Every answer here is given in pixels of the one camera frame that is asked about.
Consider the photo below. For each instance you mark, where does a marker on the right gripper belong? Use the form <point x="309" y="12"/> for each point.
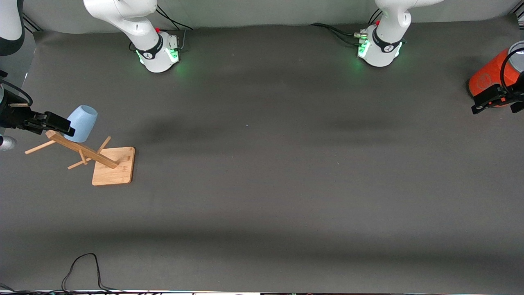
<point x="13" y="116"/>

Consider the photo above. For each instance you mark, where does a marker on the aluminium frame rail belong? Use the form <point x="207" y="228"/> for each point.
<point x="520" y="15"/>
<point x="32" y="23"/>

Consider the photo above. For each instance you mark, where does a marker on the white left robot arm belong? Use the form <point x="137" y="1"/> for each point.
<point x="389" y="24"/>

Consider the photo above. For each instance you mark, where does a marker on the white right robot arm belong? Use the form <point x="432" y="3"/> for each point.
<point x="123" y="12"/>

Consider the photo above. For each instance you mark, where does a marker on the wooden cup rack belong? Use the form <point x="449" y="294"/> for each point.
<point x="116" y="172"/>

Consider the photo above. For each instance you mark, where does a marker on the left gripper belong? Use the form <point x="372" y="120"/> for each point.
<point x="502" y="96"/>

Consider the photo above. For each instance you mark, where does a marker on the dark grey table cover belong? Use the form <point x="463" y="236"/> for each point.
<point x="262" y="205"/>

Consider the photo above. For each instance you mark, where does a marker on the orange can with grey lid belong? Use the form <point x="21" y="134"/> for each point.
<point x="487" y="80"/>

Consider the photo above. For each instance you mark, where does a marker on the light blue cup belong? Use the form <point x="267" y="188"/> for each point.
<point x="84" y="123"/>

